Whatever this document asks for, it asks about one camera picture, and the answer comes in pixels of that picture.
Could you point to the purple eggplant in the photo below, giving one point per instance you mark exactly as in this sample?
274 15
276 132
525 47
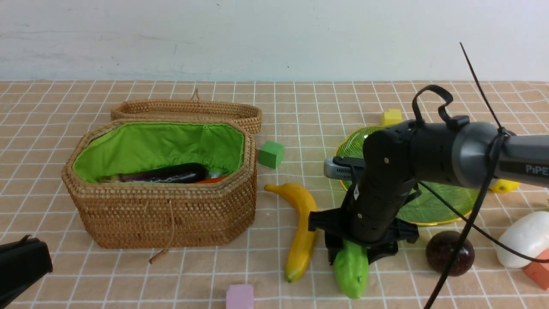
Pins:
180 174

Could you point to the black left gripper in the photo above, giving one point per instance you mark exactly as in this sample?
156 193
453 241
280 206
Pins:
22 264

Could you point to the green foam cube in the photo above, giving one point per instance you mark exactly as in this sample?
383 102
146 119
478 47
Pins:
271 154

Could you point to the green glass plate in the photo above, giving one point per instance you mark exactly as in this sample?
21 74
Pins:
426 209

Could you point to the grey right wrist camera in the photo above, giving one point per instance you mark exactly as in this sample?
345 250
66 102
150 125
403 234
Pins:
343 168

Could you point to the yellow foam cube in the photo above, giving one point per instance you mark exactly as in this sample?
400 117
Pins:
391 117

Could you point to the orange foam cube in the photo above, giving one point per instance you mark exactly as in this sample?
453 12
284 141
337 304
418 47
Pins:
539 273

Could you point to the wicker basket lid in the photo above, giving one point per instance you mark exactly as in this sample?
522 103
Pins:
246 116

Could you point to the dark purple passion fruit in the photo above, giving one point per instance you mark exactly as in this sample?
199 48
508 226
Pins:
440 249

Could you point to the yellow banana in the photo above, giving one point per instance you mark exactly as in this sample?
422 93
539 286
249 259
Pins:
302 247

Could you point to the yellow lemon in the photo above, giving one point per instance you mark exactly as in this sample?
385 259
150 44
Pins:
500 186

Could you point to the checkered beige tablecloth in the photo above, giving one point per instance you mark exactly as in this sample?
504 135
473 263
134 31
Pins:
41 122

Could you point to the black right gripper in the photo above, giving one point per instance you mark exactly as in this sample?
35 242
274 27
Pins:
368 216

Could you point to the pink foam cube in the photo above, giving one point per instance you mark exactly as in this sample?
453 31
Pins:
240 297

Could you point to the green chayote gourd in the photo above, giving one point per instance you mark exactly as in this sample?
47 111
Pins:
351 270

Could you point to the woven wicker basket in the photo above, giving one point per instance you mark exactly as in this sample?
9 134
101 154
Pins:
153 215

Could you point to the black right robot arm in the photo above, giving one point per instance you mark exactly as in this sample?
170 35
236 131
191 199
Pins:
396 158

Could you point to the red chili pepper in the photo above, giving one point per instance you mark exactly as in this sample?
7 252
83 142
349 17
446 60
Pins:
211 180

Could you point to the white radish with leaves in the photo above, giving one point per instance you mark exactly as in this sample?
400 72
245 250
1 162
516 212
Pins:
528 236

